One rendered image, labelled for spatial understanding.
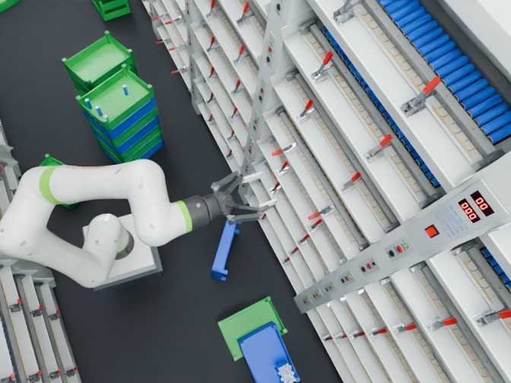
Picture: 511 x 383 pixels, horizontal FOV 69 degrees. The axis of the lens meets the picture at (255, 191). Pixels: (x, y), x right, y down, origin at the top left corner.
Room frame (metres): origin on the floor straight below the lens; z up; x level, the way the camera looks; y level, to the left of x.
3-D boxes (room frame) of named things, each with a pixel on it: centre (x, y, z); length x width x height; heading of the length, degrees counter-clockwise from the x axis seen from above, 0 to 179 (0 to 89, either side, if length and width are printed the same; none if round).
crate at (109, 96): (1.00, 0.79, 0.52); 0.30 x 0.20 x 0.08; 154
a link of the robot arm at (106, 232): (0.33, 0.54, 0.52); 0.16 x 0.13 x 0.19; 3
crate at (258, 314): (0.18, -0.17, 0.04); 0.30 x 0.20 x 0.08; 131
